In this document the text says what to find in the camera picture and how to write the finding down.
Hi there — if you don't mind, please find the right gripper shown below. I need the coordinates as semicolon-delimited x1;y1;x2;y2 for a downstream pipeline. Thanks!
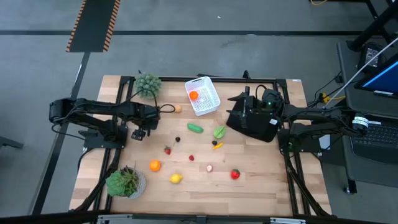
228;86;271;128

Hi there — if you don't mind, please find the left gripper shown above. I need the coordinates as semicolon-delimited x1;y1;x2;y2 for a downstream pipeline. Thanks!
126;104;161;141

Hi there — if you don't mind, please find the light green toy leaf vegetable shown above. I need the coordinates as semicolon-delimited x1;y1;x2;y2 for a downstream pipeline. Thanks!
213;125;227;139

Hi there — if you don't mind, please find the green toy cucumber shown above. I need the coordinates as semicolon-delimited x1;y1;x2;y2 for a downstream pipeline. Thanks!
187;123;205;134

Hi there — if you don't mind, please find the black cloth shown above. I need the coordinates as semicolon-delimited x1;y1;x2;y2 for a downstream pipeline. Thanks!
226;104;280;143

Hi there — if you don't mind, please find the white perforated plastic basket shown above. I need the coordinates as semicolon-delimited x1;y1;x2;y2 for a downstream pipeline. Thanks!
184;76;221;117

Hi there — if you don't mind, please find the pale green plant in pot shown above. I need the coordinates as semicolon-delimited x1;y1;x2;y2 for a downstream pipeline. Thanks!
134;72;162;100

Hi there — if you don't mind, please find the green succulent in patterned pot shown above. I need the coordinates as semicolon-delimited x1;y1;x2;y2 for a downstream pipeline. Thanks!
105;166;147;200

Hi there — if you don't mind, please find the yellow plug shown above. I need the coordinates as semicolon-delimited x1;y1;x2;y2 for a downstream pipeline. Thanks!
322;93;346;103

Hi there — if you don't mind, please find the black mat with orange stripes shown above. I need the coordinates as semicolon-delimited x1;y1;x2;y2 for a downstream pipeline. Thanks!
65;0;121;53

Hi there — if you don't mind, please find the white rod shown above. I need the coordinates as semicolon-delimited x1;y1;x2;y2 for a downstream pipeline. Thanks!
323;37;398;108

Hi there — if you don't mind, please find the black chair base leg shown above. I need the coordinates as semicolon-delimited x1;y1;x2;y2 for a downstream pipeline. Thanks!
0;136;24;149

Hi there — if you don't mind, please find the black power adapter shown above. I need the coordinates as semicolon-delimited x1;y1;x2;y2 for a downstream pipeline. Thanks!
357;43;385;71

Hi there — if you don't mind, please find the black cart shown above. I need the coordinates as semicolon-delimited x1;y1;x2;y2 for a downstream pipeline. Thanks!
337;40;398;189

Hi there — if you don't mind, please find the monitor with blue screen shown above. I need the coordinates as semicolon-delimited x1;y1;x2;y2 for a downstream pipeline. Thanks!
354;52;398;100

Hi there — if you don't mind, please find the black stand leg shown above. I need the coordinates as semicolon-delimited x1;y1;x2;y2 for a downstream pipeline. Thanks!
346;0;398;52

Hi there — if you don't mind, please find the black cable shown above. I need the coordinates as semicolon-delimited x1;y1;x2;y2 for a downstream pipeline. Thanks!
124;88;177;114

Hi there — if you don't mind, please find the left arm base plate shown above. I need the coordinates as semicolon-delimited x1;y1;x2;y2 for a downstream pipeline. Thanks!
83;123;129;149

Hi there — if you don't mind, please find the black aluminium table frame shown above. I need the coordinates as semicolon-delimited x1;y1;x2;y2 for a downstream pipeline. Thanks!
71;75;332;218

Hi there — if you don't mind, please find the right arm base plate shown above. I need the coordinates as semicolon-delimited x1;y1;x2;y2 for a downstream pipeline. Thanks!
277;127;322;154

